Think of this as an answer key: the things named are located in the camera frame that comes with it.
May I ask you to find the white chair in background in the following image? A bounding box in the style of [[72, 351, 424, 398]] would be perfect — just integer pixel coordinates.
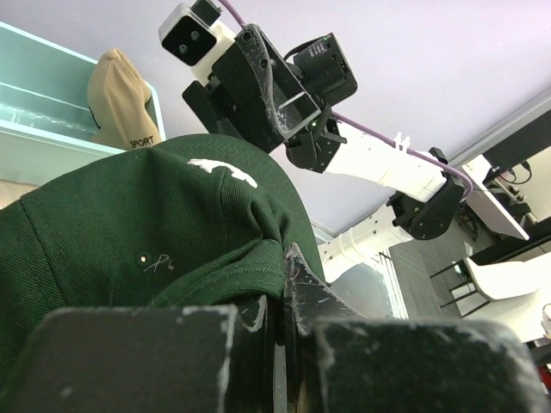
[[430, 253, 550, 318]]

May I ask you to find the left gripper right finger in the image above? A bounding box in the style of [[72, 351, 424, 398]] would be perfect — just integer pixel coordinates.
[[283, 244, 549, 412]]

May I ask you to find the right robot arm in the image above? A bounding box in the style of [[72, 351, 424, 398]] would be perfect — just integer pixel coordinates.
[[174, 24, 473, 283]]

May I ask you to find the white desk in background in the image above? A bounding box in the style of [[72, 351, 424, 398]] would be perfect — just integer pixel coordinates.
[[462, 155, 529, 240]]

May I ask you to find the black cap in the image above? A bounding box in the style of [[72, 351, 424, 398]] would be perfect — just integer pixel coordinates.
[[1, 134, 324, 383]]

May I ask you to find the khaki cap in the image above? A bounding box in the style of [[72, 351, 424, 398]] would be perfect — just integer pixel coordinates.
[[87, 48, 162, 150]]

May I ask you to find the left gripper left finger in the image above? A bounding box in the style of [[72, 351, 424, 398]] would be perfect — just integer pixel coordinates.
[[1, 296, 275, 412]]

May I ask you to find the light blue plastic bin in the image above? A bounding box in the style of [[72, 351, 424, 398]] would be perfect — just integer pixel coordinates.
[[0, 21, 168, 157]]

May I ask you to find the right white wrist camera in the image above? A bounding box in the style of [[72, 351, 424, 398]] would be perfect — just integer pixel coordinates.
[[158, 0, 236, 86]]

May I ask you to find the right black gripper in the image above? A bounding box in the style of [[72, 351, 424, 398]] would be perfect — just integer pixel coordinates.
[[182, 24, 357, 151]]

